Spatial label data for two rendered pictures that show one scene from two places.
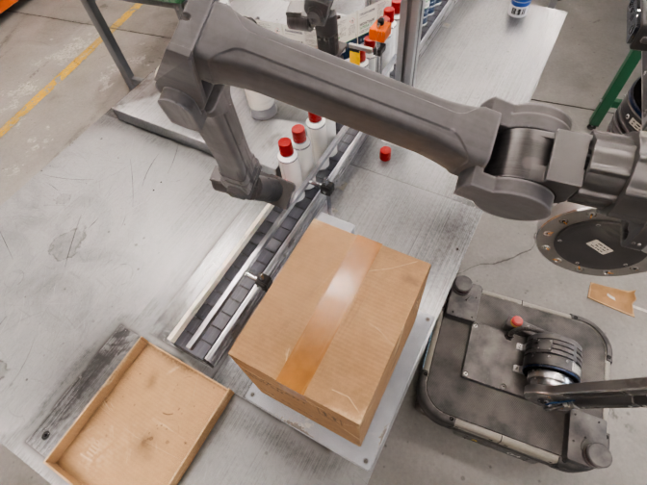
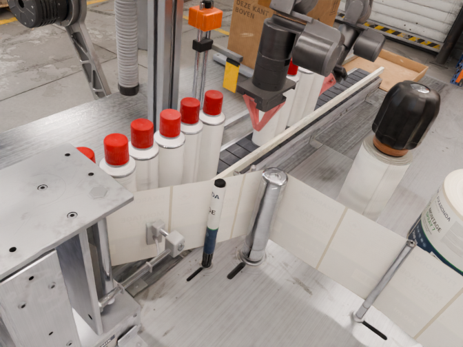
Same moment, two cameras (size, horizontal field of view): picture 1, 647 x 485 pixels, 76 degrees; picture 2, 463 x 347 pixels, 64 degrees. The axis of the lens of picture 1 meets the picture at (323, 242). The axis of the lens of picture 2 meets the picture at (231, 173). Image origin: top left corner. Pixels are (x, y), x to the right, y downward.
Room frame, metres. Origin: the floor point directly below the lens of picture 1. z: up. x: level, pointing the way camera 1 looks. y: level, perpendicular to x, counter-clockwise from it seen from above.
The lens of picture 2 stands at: (1.64, -0.15, 1.40)
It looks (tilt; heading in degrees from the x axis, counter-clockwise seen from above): 40 degrees down; 177
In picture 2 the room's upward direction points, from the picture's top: 11 degrees clockwise
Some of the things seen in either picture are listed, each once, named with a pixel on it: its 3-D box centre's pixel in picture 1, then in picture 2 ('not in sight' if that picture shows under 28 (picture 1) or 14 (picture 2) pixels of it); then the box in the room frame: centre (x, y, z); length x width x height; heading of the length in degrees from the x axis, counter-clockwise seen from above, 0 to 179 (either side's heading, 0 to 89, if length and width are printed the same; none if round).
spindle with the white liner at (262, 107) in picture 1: (253, 70); (379, 164); (1.11, 0.13, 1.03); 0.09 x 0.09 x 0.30
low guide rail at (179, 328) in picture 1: (293, 174); (305, 121); (0.80, 0.06, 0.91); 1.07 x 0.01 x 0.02; 144
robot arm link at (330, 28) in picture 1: (323, 21); (281, 40); (1.04, -0.08, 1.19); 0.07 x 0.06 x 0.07; 62
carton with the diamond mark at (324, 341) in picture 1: (337, 334); (284, 22); (0.29, 0.00, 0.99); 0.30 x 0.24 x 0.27; 145
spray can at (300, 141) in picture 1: (302, 158); (300, 89); (0.78, 0.02, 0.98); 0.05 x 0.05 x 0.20
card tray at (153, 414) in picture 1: (142, 425); (383, 68); (0.20, 0.44, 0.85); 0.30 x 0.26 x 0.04; 144
